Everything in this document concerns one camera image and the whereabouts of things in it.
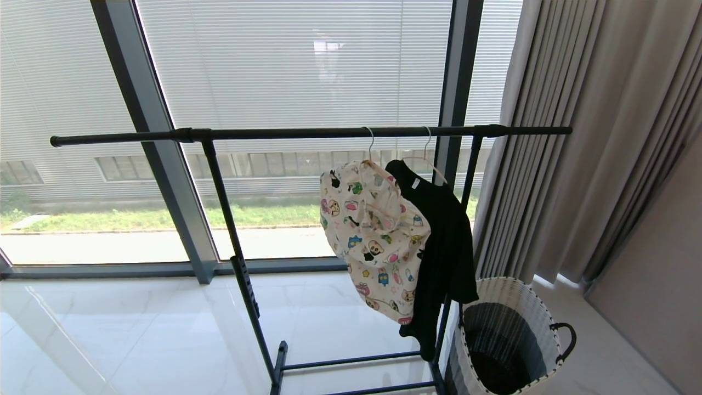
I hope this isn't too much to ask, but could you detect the pink clothes hanger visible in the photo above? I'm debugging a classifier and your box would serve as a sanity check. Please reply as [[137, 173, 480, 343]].
[[361, 127, 404, 220], [402, 126, 448, 185]]

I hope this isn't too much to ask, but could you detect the black clothes rack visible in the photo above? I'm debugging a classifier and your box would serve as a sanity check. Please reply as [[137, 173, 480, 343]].
[[49, 125, 573, 395]]

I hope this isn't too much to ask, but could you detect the white laundry basket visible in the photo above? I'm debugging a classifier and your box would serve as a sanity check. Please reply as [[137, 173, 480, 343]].
[[447, 276, 578, 395]]

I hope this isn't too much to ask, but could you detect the black garment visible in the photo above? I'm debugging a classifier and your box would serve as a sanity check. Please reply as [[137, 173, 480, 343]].
[[384, 159, 479, 363]]

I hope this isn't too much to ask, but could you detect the beige curtain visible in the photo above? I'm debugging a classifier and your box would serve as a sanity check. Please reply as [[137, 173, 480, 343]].
[[472, 0, 702, 287]]

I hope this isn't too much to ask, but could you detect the cream printed garment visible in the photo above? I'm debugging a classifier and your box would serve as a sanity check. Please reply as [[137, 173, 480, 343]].
[[320, 159, 433, 325]]

